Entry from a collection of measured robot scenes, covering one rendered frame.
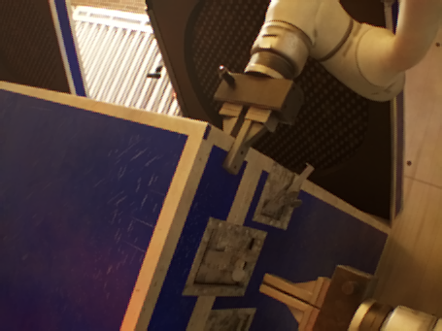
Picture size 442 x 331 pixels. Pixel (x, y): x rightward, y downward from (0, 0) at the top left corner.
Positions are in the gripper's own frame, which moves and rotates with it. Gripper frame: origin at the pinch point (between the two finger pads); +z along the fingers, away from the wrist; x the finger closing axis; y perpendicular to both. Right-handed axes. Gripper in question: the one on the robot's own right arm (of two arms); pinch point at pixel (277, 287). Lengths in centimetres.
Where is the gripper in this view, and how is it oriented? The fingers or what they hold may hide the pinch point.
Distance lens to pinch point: 59.9
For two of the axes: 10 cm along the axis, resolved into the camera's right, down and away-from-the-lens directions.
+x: -3.4, 9.4, -0.7
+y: -5.8, -2.7, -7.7
